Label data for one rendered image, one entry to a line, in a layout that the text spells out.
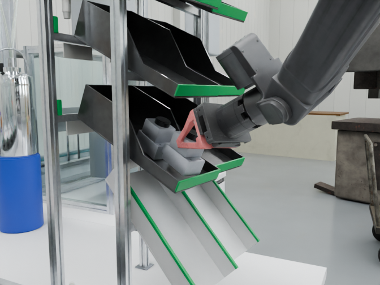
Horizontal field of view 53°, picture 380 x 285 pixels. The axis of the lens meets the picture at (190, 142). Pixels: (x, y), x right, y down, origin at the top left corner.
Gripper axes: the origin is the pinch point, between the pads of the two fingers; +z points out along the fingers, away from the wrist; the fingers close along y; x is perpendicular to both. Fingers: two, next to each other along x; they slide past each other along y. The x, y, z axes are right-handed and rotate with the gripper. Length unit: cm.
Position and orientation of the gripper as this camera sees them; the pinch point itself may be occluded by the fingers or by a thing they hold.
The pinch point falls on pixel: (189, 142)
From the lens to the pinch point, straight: 67.6
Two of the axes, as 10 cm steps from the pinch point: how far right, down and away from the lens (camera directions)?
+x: 2.6, 9.4, -2.4
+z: -6.8, 3.5, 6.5
